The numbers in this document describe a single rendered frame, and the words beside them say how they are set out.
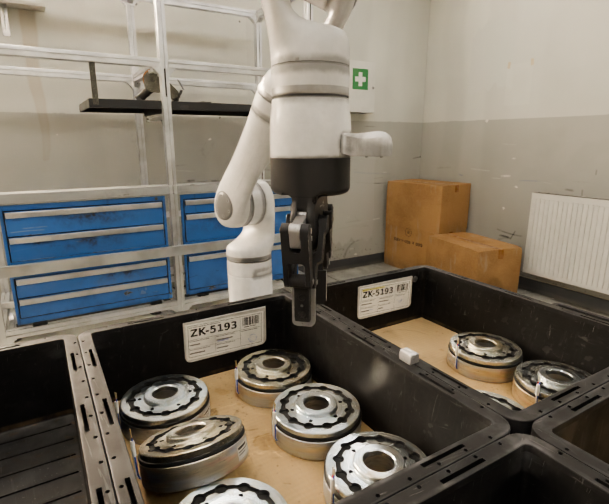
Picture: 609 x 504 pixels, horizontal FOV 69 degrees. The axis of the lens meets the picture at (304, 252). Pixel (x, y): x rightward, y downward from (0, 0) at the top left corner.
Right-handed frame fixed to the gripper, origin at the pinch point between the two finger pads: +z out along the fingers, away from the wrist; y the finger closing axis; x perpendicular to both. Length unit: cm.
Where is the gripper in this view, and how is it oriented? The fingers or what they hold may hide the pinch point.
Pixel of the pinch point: (310, 299)
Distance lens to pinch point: 45.1
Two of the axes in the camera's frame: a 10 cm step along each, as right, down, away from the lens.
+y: -2.1, 2.4, -9.5
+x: 9.8, 0.5, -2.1
